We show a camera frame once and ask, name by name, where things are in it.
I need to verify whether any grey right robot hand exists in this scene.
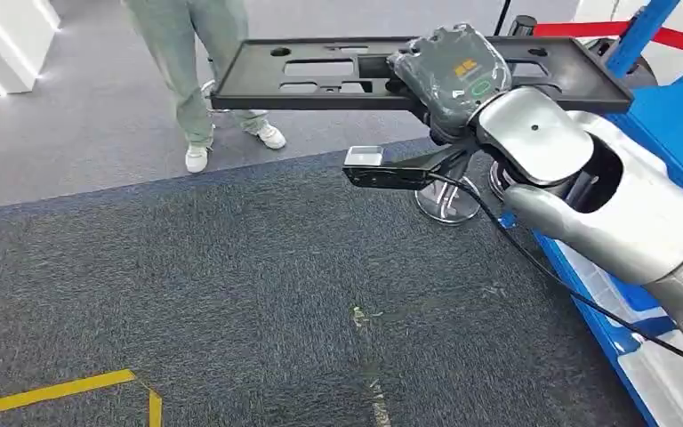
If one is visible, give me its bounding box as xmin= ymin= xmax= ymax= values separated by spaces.
xmin=387 ymin=22 xmax=513 ymax=146

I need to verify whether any black plastic slotted panel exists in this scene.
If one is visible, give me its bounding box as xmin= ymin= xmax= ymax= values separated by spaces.
xmin=208 ymin=35 xmax=636 ymax=116

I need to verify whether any black thin-pole stanchion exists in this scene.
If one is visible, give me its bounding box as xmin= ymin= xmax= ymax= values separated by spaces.
xmin=493 ymin=0 xmax=513 ymax=36

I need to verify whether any chrome barrier stanchion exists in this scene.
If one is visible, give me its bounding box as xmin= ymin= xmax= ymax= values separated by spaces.
xmin=414 ymin=14 xmax=538 ymax=225

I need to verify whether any red barrier belt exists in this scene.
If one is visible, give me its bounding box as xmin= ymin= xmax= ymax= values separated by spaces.
xmin=533 ymin=20 xmax=683 ymax=59

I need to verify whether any dark round base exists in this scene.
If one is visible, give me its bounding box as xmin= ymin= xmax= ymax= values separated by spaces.
xmin=589 ymin=36 xmax=660 ymax=90

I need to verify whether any blue metal shelf rack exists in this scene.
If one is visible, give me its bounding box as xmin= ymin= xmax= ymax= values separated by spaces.
xmin=497 ymin=0 xmax=683 ymax=427

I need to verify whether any clear plastic bin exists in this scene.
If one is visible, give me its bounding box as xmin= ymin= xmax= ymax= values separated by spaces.
xmin=615 ymin=328 xmax=683 ymax=427
xmin=553 ymin=238 xmax=679 ymax=333

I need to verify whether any person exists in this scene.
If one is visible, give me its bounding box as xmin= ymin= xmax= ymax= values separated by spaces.
xmin=123 ymin=0 xmax=288 ymax=175

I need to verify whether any worn pale floor tape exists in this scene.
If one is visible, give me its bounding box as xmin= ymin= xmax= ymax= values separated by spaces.
xmin=350 ymin=305 xmax=393 ymax=427

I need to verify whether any white display counter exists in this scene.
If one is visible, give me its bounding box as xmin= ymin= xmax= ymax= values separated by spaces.
xmin=0 ymin=0 xmax=63 ymax=101

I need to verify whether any yellow floor tape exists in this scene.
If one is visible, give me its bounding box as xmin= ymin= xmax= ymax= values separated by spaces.
xmin=0 ymin=367 xmax=165 ymax=427

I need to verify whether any black wrist camera pale box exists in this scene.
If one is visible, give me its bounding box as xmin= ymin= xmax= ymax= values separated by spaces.
xmin=342 ymin=144 xmax=472 ymax=191

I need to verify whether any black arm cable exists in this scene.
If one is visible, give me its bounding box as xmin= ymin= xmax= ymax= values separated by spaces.
xmin=430 ymin=172 xmax=683 ymax=364

